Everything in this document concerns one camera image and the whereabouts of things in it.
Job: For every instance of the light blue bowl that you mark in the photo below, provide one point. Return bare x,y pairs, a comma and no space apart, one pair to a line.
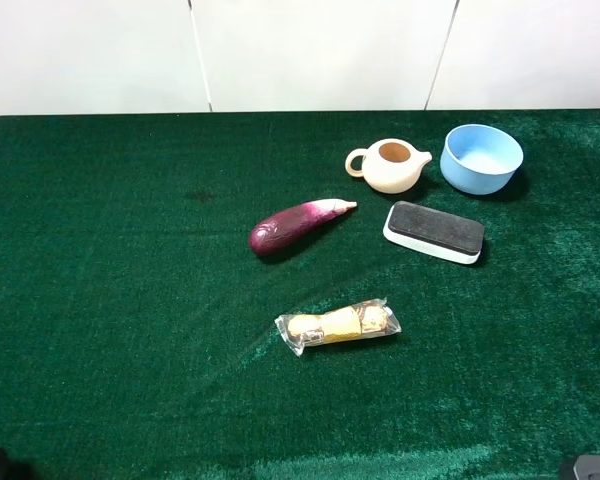
479,159

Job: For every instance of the grey object bottom right corner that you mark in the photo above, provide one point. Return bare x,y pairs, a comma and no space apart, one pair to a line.
583,467

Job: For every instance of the purple toy eggplant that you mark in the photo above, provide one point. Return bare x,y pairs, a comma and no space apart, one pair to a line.
283,228

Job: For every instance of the wrapped snack packet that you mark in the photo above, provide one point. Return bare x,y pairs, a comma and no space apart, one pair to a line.
360,321

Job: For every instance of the cream ceramic teapot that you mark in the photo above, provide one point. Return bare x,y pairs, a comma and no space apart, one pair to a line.
390,166

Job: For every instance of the black and white eraser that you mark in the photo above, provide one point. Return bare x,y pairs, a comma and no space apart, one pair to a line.
434,233

